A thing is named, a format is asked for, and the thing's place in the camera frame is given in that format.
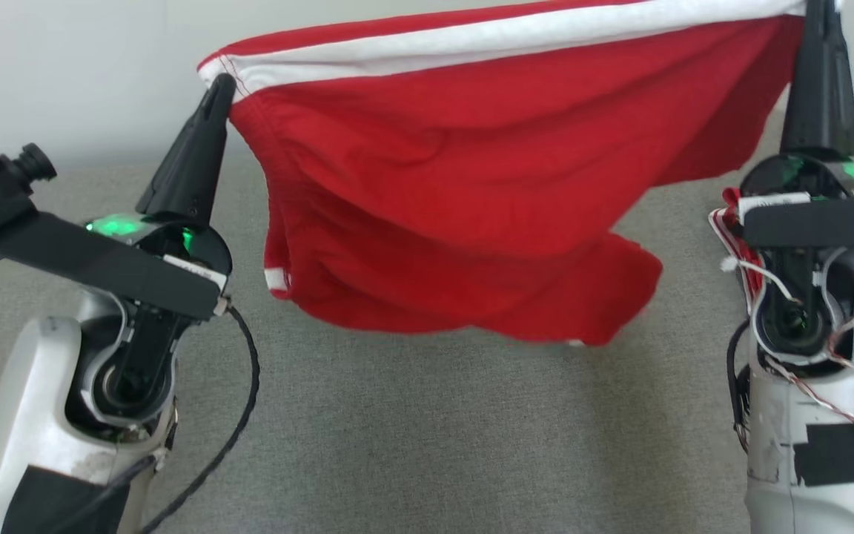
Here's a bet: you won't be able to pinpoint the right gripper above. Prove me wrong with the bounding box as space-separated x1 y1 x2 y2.
740 0 854 364

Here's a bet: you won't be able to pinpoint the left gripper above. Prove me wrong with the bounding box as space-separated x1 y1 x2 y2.
0 73 237 427

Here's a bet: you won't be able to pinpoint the red jersey with white sleeves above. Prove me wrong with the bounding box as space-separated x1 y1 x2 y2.
709 187 854 316

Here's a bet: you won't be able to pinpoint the red shorts with white stripes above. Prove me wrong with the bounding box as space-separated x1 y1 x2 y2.
197 0 806 348

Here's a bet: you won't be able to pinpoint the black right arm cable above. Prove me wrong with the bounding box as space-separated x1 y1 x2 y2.
727 319 754 449

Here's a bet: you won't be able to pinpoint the red white twisted wire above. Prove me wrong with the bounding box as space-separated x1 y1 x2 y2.
720 256 854 455

